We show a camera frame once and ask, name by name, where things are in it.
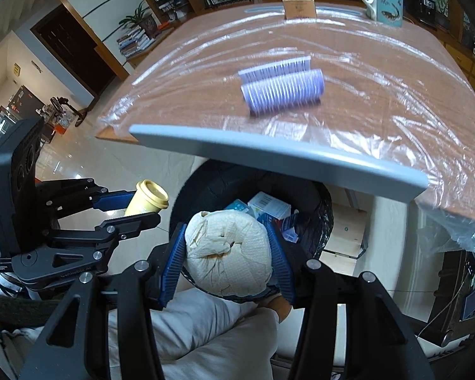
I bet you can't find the small white blue box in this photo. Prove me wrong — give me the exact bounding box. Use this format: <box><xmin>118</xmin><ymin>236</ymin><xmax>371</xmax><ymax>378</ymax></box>
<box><xmin>247</xmin><ymin>192</ymin><xmax>291</xmax><ymax>221</ymax></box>

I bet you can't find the paper towel ball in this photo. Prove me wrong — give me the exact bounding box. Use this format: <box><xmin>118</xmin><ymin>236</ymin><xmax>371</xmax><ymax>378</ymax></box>
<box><xmin>185</xmin><ymin>209</ymin><xmax>273</xmax><ymax>297</ymax></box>

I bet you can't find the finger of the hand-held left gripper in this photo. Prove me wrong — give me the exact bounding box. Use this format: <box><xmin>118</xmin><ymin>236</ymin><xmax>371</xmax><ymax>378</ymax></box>
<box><xmin>43</xmin><ymin>212</ymin><xmax>162</xmax><ymax>246</ymax></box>
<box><xmin>35</xmin><ymin>178</ymin><xmax>138</xmax><ymax>222</ymax></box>

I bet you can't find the brown cardboard box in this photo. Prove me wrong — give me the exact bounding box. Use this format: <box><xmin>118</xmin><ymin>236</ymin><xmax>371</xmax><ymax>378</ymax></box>
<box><xmin>282</xmin><ymin>0</ymin><xmax>316</xmax><ymax>20</ymax></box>

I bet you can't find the dark wooden door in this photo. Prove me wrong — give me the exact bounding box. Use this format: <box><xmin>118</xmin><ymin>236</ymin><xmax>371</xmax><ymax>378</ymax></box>
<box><xmin>32</xmin><ymin>6</ymin><xmax>129</xmax><ymax>104</ymax></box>

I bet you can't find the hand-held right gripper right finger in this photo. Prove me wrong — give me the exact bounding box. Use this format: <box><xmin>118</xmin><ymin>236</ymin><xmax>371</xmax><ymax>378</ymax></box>
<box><xmin>265</xmin><ymin>219</ymin><xmax>436</xmax><ymax>380</ymax></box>

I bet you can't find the wooden sideboard with drawers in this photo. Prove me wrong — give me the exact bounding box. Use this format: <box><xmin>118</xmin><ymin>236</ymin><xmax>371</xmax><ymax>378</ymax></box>
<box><xmin>439</xmin><ymin>35</ymin><xmax>475</xmax><ymax>107</ymax></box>

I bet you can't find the bin with black bag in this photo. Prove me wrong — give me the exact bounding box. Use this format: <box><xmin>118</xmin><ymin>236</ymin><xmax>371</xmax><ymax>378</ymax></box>
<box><xmin>168</xmin><ymin>162</ymin><xmax>335</xmax><ymax>305</ymax></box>

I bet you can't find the teal patterned mug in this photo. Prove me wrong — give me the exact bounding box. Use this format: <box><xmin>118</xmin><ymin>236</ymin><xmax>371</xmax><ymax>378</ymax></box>
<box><xmin>359</xmin><ymin>0</ymin><xmax>404</xmax><ymax>28</ymax></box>

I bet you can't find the purple hair roller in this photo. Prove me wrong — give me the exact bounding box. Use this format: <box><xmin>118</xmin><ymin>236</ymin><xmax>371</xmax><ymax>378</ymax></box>
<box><xmin>241</xmin><ymin>69</ymin><xmax>324</xmax><ymax>114</ymax></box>

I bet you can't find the blue clear packet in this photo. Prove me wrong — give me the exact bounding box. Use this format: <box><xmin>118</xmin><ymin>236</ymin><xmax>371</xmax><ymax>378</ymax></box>
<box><xmin>281</xmin><ymin>212</ymin><xmax>301</xmax><ymax>244</ymax></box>

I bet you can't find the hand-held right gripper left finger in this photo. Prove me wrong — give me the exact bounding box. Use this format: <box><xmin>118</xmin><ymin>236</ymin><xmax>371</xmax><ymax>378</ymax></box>
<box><xmin>18</xmin><ymin>222</ymin><xmax>188</xmax><ymax>380</ymax></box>

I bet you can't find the black coffee machine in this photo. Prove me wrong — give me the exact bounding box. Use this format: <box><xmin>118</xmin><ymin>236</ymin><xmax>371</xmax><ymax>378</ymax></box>
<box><xmin>404</xmin><ymin>0</ymin><xmax>440</xmax><ymax>24</ymax></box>

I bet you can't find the pale yellow plastic cup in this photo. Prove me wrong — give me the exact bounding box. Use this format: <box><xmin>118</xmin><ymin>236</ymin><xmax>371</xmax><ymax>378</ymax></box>
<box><xmin>124</xmin><ymin>179</ymin><xmax>170</xmax><ymax>218</ymax></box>

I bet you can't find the stack of books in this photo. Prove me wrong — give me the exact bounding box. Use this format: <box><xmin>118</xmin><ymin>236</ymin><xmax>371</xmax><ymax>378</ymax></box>
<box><xmin>116</xmin><ymin>24</ymin><xmax>157</xmax><ymax>59</ymax></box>

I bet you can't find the potted plant brown pot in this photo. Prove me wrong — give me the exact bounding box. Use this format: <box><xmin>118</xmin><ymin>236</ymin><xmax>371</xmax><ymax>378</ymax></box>
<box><xmin>119</xmin><ymin>2</ymin><xmax>159</xmax><ymax>37</ymax></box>

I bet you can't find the purple ridged roller clip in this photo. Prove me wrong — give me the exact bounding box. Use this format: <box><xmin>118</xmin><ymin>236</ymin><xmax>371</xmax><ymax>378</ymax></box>
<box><xmin>237</xmin><ymin>57</ymin><xmax>312</xmax><ymax>82</ymax></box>

